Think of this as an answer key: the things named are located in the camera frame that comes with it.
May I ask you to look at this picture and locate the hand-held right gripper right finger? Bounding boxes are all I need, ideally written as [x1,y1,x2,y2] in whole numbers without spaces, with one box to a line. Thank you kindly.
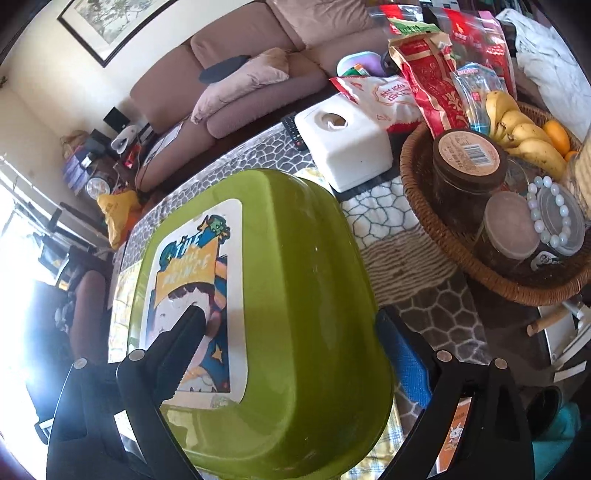
[376,307,536,480]

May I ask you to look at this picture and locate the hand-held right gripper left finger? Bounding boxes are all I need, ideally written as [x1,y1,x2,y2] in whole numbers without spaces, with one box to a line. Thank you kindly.
[46,302,208,480]

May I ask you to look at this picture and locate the yellow storage box green lid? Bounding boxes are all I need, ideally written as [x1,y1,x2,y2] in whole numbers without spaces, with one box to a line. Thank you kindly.
[127,168,395,480]

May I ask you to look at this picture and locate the grey stone-pattern tablecloth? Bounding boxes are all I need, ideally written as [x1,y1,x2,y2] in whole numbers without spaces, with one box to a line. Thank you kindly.
[108,124,490,365]

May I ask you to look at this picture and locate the orange packet rabbit print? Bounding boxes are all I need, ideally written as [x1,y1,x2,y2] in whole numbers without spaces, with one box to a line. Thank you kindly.
[438,397,474,472]

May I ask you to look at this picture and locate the yellow plaid cloth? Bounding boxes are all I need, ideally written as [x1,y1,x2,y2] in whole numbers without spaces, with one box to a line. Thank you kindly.
[108,168,416,480]

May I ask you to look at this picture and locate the brown upholstered armchair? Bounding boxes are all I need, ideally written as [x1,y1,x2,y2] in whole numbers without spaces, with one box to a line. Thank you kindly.
[69,270,112,365]

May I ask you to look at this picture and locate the yellow plastic bag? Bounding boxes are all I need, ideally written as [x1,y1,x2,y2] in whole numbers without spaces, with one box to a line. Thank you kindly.
[96,189,141,250]

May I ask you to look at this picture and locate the brown wicker basket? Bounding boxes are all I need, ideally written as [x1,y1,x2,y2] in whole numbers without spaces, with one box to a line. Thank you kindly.
[399,102,591,308]

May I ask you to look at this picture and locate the white plastic stand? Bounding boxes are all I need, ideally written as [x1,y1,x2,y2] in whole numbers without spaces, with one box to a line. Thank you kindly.
[526,295,591,384]

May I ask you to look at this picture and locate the teal cloth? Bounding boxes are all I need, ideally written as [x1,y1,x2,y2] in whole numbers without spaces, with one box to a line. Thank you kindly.
[531,401,583,480]

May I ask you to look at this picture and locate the white grey handheld device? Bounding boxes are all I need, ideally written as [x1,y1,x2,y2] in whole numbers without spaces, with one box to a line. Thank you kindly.
[110,127,139,153]

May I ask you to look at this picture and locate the clear lidded jar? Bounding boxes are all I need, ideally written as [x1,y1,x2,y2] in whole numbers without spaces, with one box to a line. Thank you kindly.
[531,182,586,268]

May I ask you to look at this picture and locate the large jar brown lid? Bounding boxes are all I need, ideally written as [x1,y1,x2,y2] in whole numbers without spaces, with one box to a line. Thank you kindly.
[431,129,509,222]

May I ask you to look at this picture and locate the black remote control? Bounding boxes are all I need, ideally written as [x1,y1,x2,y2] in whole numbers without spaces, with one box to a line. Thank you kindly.
[281,112,308,153]

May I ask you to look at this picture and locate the black speaker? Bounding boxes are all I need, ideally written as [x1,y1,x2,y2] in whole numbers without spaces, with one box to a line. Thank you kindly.
[104,107,130,132]

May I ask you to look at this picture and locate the white tissue box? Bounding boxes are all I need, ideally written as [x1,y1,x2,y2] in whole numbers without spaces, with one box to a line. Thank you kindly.
[294,95,393,193]

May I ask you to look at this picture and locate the brown fabric sofa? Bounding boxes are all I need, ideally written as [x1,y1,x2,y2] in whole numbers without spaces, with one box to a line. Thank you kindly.
[129,0,384,192]

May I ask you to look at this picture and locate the bunch of yellow bananas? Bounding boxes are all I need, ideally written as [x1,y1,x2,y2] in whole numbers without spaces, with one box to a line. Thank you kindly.
[485,90,568,181]

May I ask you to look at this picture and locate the round biscuit stack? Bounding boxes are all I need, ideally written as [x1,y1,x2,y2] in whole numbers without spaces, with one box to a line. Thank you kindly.
[566,138,591,208]

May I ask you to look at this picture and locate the pale pink pillow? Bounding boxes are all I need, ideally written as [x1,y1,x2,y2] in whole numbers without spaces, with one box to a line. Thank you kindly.
[190,47,291,124]

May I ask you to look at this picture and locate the dark blue cushion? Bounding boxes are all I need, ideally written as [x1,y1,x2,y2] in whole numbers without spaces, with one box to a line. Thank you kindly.
[199,54,250,84]

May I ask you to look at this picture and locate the white red snack bag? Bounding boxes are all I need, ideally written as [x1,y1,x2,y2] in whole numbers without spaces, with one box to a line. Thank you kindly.
[329,76,426,134]

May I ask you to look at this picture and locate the orange fruit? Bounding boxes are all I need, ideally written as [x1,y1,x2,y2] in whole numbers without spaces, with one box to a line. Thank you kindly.
[541,119,579,155]

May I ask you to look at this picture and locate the clear blue packet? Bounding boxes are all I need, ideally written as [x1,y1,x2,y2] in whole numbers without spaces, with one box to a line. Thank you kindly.
[450,62,509,134]

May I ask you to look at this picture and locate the red gold patterned bag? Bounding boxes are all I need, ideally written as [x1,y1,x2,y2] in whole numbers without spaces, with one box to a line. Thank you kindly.
[388,32,478,139]

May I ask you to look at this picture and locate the purple plastic container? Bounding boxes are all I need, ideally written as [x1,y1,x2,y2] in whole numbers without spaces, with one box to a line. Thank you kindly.
[336,52,387,78]

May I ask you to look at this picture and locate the shiny red snack bag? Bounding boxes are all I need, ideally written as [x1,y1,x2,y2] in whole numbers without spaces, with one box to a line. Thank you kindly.
[431,7,518,97]

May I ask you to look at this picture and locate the beige square pillow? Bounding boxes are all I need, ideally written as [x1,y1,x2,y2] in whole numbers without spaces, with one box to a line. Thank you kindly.
[265,0,370,47]

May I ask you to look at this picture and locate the green snack bag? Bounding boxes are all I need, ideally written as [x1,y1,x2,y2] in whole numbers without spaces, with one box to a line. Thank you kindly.
[387,16,441,38]

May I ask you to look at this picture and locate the white cloth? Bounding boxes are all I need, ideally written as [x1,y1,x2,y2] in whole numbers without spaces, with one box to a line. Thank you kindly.
[496,7,591,139]

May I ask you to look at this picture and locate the pale bead bracelet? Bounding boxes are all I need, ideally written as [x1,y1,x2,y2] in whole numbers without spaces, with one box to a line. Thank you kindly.
[526,175,573,247]

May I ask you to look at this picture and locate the black framed wall picture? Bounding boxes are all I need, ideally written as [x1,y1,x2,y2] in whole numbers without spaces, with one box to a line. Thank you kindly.
[56,0,178,69]

